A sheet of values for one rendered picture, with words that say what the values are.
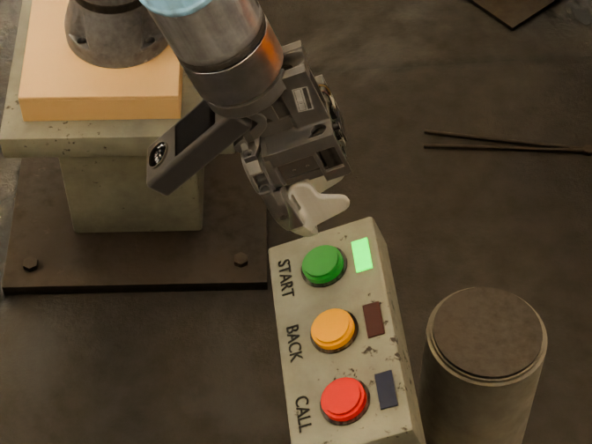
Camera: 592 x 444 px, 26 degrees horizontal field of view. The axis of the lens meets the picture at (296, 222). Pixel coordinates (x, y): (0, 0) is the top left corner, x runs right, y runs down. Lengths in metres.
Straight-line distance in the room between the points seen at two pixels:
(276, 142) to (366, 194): 1.03
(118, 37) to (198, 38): 0.82
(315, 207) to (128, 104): 0.68
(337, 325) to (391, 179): 0.95
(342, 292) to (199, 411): 0.67
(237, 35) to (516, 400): 0.52
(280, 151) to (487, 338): 0.35
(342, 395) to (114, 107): 0.75
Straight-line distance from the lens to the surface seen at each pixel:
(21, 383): 1.90
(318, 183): 1.15
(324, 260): 1.21
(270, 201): 1.07
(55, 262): 1.99
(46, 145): 1.79
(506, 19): 2.39
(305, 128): 1.05
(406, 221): 2.04
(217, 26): 0.94
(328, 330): 1.17
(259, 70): 0.98
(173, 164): 1.07
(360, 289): 1.19
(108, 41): 1.76
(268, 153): 1.04
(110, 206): 1.96
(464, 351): 1.27
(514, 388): 1.28
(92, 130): 1.77
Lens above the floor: 1.57
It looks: 50 degrees down
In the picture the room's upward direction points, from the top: straight up
